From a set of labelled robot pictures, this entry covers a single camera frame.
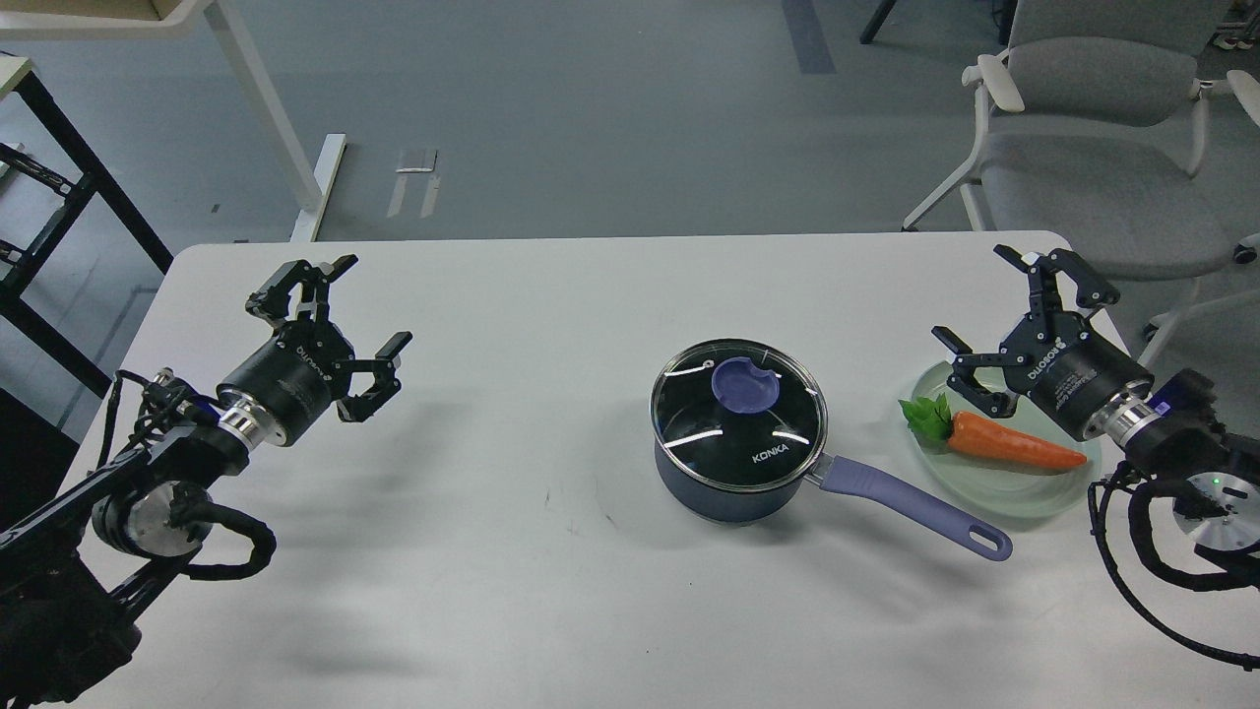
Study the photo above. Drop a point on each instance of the orange toy carrot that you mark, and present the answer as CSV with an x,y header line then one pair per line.
x,y
970,434

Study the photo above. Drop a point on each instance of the pale green glass plate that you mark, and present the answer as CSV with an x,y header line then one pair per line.
x,y
1014,489

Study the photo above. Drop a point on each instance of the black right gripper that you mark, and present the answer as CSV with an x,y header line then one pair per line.
x,y
1053,356

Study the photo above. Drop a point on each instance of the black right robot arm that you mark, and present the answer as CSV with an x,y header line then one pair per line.
x,y
1192,488

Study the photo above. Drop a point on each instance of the white desk leg frame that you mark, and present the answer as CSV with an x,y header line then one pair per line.
x,y
310,182

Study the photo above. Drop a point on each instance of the glass pot lid purple knob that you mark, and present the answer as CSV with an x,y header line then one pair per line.
x,y
738,415

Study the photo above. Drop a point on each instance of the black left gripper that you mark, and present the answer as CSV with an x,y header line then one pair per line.
x,y
293,376

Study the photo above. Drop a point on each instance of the blue saucepan purple handle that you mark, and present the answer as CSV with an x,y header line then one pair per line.
x,y
839,475

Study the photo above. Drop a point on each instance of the black metal rack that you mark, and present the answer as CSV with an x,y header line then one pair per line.
x,y
95,180

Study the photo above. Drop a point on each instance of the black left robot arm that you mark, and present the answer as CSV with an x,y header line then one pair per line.
x,y
80,570

